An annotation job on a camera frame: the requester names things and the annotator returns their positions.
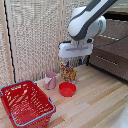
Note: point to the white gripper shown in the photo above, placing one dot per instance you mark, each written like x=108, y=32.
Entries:
x=75, y=50

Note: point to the red plastic bowl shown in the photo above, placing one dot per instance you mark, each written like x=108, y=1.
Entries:
x=67, y=89

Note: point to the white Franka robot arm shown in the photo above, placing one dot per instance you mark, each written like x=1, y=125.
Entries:
x=87, y=20

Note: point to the red basket with blue rim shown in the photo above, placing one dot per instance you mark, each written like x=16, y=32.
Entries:
x=26, y=105

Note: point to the colourful snack bag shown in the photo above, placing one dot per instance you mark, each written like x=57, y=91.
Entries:
x=69, y=73

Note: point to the pink mug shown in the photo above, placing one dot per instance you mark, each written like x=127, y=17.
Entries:
x=50, y=81

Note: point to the brown drawer cabinet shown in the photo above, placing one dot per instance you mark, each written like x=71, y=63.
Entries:
x=111, y=55

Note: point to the wooden vertical post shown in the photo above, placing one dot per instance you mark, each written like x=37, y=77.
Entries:
x=60, y=23

